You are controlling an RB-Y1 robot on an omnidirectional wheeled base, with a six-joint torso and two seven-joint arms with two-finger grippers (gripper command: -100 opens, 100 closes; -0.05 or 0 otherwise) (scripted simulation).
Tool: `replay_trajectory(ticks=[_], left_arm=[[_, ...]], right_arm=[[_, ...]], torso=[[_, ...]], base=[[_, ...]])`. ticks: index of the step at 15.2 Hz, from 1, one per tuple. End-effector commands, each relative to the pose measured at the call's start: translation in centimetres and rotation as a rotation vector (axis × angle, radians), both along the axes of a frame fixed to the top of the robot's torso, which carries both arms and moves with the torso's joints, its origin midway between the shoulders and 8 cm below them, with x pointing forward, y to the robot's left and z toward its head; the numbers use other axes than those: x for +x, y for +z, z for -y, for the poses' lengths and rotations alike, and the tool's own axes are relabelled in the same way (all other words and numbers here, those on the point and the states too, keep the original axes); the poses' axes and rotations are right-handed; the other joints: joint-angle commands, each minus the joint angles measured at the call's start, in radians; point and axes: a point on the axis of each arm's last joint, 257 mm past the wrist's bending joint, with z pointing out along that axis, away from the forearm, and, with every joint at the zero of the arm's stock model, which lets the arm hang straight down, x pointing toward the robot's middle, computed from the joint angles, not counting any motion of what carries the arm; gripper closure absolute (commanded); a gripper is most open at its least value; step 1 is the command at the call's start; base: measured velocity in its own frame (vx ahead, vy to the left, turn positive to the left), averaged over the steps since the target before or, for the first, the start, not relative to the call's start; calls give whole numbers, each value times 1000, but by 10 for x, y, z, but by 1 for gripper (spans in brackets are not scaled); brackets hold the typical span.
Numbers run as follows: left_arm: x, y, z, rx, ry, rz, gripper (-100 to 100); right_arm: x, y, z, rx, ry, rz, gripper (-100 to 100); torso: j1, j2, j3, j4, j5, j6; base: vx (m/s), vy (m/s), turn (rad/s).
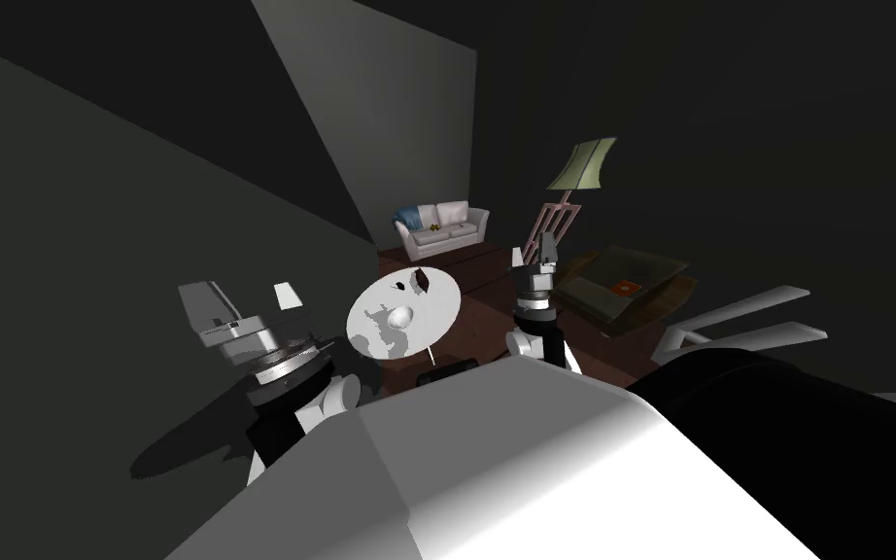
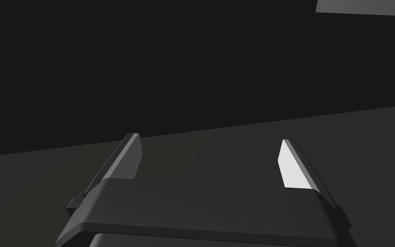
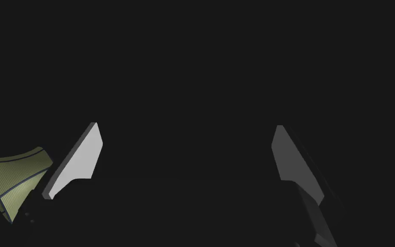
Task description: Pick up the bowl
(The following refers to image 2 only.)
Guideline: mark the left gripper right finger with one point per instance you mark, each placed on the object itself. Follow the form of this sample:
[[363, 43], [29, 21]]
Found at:
[[295, 171]]

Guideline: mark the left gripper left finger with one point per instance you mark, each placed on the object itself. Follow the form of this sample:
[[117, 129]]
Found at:
[[126, 161]]

